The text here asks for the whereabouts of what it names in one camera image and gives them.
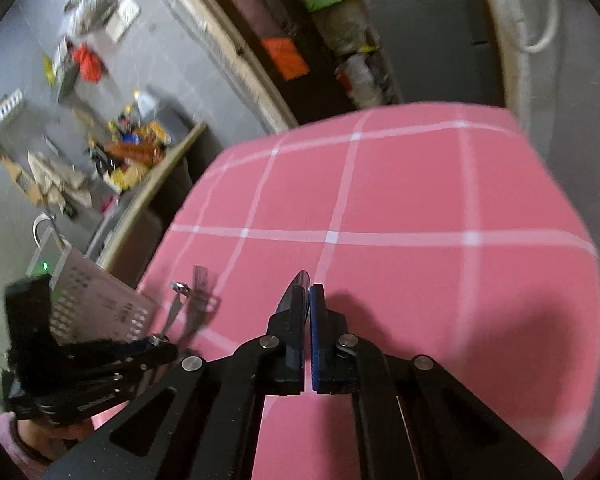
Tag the pile of colourful packets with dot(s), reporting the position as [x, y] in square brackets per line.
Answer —
[130, 150]

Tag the clear plastic jug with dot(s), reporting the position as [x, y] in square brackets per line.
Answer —
[145, 102]

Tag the dark metal cabinet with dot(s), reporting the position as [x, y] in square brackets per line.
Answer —
[430, 35]

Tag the wooden board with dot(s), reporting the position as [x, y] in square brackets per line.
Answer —
[155, 180]

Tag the person's torso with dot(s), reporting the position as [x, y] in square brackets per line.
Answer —
[40, 442]

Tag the white perforated metal rail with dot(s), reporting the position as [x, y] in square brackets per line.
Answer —
[0, 115]

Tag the red bag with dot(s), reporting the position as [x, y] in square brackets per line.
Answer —
[89, 62]

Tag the metal fork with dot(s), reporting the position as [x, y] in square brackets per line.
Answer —
[202, 287]

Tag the orange box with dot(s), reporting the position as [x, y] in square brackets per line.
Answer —
[285, 57]

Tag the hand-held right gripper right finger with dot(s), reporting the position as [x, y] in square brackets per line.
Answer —
[316, 340]

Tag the pink checkered cloth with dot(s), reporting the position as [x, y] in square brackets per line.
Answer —
[405, 200]

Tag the long metal utensil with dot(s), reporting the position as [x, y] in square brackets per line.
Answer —
[300, 285]

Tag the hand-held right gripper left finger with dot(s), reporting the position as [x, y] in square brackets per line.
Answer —
[292, 355]

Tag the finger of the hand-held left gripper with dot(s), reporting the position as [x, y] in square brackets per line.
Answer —
[80, 395]
[140, 352]

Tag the cardboard scraps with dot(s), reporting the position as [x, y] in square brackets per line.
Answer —
[50, 177]

